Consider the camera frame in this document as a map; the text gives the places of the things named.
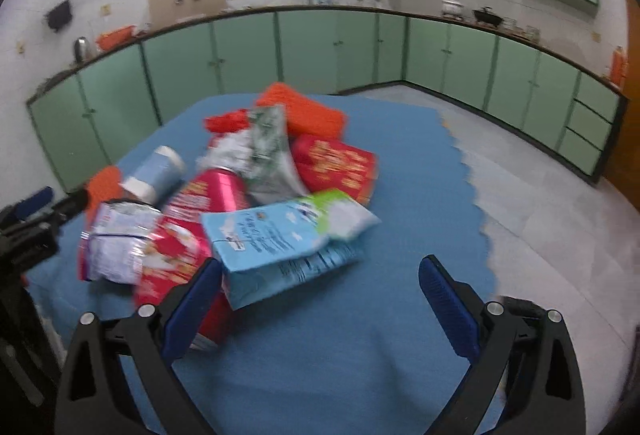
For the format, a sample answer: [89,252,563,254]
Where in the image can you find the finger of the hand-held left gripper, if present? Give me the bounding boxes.
[47,189,92,222]
[10,186,55,222]

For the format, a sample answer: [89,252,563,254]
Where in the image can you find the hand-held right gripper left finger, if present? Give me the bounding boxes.
[55,259,224,435]

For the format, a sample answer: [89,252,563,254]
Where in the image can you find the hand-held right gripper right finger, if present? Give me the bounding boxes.
[418,255,587,435]

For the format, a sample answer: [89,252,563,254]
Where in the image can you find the white paper cup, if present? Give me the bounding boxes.
[120,145,187,208]

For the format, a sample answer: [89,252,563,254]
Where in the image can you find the red drink can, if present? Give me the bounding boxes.
[192,167,251,216]

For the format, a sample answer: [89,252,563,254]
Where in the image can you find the red printed box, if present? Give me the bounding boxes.
[290,135,379,208]

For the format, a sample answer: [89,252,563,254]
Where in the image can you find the orange knitted packet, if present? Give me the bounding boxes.
[255,83,349,140]

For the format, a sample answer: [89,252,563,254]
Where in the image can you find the small orange packet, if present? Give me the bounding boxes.
[84,165,124,227]

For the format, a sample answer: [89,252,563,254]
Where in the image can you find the red snack bag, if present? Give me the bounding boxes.
[132,180,236,352]

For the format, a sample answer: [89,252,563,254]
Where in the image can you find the white crumpled snack packet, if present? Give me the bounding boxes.
[81,199,164,287]

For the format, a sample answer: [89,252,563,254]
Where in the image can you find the light blue carton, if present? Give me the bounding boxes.
[200,188,382,312]

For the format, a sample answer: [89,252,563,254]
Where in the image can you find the table with blue cloth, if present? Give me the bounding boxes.
[22,92,501,435]

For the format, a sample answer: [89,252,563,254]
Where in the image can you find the steel kettle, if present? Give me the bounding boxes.
[74,36,99,64]

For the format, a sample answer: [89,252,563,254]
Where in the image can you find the orange plastic basin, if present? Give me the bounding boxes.
[95,26,139,52]

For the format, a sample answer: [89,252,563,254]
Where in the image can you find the red crumpled wrapper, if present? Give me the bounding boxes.
[204,110,251,134]

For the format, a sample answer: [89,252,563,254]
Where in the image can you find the green and white snack bag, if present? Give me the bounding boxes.
[247,104,311,206]

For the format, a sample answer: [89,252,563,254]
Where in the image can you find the black hanging cloth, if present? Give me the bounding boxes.
[43,0,75,34]

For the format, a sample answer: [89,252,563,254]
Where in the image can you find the green base cabinet row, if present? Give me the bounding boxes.
[26,7,407,194]

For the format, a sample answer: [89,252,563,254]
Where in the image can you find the green base cabinets with drawers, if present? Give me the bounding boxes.
[402,14,630,186]

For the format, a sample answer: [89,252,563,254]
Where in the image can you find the row of glass jars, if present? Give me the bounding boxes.
[502,17,542,41]

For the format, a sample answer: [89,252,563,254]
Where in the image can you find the black wok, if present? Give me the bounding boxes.
[472,6,503,27]

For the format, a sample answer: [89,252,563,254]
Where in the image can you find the orange thermos flask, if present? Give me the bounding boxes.
[610,45,629,88]

